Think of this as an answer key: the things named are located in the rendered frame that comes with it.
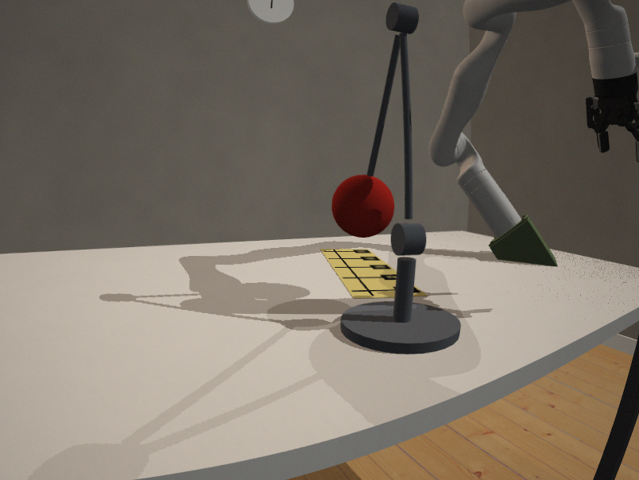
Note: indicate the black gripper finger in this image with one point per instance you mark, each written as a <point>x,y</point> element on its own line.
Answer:
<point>600,119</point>
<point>631,127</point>

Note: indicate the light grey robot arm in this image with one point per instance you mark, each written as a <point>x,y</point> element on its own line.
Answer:
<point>611,56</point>

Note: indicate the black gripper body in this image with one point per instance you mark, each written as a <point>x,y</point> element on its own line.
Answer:
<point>617,92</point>

